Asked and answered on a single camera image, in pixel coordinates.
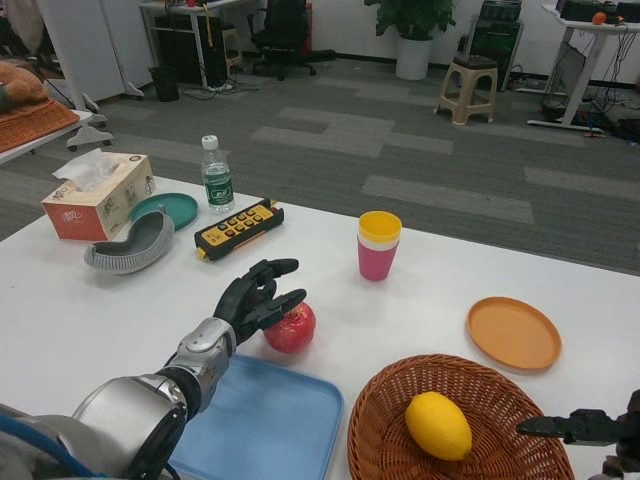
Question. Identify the blue plastic tray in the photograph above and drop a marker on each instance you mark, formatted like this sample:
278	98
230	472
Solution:
265	420

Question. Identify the white office desk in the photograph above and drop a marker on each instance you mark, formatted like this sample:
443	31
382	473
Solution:
195	10

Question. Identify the black bag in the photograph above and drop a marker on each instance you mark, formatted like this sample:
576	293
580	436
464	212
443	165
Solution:
631	129

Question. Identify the flat wicker tray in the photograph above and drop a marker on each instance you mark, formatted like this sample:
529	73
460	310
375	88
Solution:
35	125

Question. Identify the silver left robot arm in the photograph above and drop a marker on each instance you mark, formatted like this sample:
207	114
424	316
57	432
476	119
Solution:
125	410

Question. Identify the teal plastic plate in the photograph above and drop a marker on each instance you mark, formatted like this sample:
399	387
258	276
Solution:
177	207

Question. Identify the potted plant white pot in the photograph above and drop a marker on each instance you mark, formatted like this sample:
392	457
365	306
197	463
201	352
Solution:
414	55

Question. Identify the white wheeled partition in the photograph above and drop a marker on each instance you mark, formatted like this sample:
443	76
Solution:
85	50

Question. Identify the white side table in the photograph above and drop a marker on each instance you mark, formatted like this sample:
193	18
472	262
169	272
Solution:
82	117

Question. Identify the white power strip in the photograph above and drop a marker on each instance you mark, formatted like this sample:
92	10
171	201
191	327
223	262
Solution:
220	87

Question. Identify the brown stuffed toy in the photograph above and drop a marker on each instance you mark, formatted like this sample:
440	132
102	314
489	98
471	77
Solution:
20	85

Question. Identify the pink plastic cup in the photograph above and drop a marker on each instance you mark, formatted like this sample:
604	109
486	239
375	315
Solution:
378	262

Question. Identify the black office chair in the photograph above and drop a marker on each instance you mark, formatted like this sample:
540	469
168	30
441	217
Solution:
282	25

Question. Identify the yellow black remote controller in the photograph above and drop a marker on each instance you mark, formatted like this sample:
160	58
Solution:
240	230

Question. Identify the black green equipment cabinet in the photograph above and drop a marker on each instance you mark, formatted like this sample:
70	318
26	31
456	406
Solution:
495	45

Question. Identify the white plastic cup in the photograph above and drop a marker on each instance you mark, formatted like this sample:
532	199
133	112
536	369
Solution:
379	246

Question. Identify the orange tissue box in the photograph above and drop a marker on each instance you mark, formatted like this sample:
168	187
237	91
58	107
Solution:
85	215

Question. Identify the grey curved knitted pad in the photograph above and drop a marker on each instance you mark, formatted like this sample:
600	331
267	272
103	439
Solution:
150	245

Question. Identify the beige plastic stool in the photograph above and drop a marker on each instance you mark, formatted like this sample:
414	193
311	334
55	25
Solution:
231	47

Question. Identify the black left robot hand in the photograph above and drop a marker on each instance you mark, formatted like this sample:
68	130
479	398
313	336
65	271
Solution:
242	300

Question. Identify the orange ball on desk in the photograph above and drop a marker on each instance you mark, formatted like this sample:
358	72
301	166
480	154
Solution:
599	18

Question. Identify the yellow lemon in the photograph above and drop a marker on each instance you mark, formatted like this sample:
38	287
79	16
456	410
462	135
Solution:
437	425

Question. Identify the orange plastic plate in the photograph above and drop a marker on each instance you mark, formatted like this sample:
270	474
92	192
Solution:
515	332

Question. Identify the white standing desk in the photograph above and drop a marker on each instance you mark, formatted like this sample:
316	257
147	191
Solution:
585	50

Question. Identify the black trash bin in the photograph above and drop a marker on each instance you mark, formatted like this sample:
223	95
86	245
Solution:
165	82

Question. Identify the clear water bottle green label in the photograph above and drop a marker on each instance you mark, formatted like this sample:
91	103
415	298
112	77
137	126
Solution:
218	185

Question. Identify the red apple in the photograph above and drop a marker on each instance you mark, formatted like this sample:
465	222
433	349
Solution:
295	332

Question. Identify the brown wicker basket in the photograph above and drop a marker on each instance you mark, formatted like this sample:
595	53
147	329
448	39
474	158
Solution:
385	440

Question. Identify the beige stool brown cushion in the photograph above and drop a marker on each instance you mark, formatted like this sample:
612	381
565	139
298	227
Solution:
475	65

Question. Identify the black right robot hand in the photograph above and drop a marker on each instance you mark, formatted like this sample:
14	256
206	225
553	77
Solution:
590	425

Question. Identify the yellow plastic cup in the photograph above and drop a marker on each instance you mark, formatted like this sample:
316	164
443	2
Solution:
380	227

